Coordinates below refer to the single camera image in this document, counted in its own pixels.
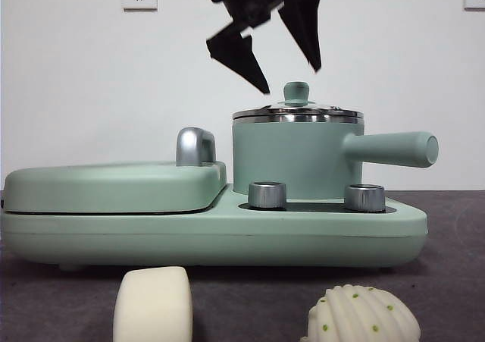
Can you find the mint green pot with handle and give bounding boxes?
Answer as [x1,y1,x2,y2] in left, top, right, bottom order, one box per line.
[231,115,440,202]

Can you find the ridged white bun green dots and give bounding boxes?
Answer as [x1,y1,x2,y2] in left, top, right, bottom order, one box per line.
[299,285,421,342]

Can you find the mint green breakfast machine base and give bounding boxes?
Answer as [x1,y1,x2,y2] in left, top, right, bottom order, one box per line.
[0,184,429,273]

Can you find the glass pot lid green knob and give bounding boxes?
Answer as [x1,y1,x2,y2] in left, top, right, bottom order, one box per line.
[231,81,367,124]

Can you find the silver control knob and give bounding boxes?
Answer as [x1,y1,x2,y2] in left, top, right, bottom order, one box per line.
[344,184,386,212]
[248,181,288,209]

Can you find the mint green griddle lid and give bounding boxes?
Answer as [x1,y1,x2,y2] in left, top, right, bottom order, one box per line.
[2,127,228,214]

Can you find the smooth white steamed bun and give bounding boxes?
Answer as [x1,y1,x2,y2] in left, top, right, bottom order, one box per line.
[112,265,194,342]

